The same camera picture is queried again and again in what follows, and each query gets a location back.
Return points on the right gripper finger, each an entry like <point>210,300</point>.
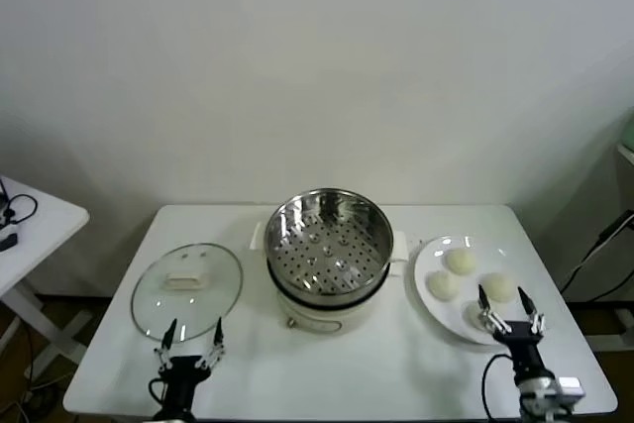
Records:
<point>493,320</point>
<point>536,323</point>

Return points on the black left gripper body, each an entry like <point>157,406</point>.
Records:
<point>178,383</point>

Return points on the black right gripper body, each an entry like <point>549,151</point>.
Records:
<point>522,344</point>

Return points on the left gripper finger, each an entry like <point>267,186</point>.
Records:
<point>217,344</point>
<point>164,351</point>

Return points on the white steamed baozi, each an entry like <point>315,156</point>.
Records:
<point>461,261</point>
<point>497,287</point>
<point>444,285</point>
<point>470,316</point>

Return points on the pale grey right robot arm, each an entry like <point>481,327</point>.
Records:
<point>532,395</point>

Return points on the stainless steel steamer basket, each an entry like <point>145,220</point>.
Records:
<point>327,225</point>

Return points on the glass pot lid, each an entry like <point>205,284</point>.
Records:
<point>185,280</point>

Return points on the white round plate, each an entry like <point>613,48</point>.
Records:
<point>431,264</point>

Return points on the cream electric cooker base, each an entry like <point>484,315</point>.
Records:
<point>317,319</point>

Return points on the white side table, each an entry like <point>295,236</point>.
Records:
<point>44,235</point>

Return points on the black adapter block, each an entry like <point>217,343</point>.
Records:
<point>7,242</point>

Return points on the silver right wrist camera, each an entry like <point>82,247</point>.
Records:
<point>569,387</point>

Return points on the white furniture foot frame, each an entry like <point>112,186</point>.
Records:
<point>616,341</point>

